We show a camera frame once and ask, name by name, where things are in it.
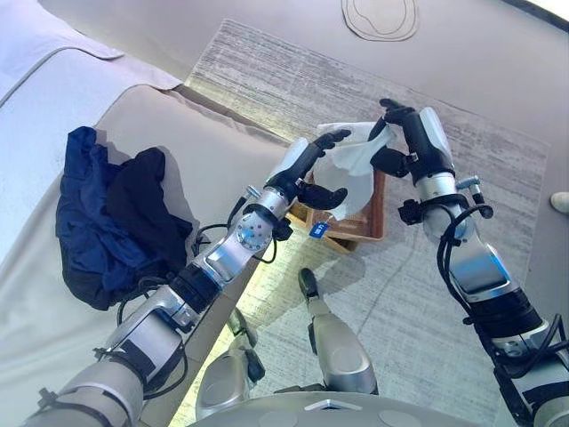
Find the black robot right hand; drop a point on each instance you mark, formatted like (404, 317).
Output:
(427, 147)

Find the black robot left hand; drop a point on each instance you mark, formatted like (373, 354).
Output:
(298, 164)

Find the white garment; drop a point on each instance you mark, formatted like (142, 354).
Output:
(351, 178)

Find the black garment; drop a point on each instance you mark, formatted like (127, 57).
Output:
(142, 195)

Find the blue garment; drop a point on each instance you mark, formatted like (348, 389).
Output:
(84, 209)

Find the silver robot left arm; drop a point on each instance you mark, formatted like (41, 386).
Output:
(146, 329)

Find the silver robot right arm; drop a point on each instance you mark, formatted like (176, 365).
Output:
(480, 267)

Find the beige bed runner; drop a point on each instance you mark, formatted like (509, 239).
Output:
(222, 178)

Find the brown wicker basket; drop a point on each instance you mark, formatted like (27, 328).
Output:
(378, 213)

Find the white bed duvet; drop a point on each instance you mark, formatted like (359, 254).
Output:
(35, 44)

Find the small oval floor mat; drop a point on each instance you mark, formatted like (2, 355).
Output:
(382, 20)

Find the grey striped rug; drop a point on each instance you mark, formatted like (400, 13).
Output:
(400, 289)

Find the white shoe of person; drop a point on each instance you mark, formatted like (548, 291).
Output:
(561, 201)

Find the silver robot right leg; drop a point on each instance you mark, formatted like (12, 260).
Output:
(342, 356)

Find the grey robot torso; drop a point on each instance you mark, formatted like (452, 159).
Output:
(333, 413)

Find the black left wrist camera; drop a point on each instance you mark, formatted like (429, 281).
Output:
(283, 230)

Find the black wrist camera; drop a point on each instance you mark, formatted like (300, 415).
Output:
(409, 212)
(283, 230)

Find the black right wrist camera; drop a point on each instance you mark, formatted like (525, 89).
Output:
(409, 212)

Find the taupe upholstered bed frame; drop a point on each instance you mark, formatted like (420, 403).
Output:
(231, 118)

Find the black window floor rail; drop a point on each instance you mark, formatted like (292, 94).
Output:
(551, 18)

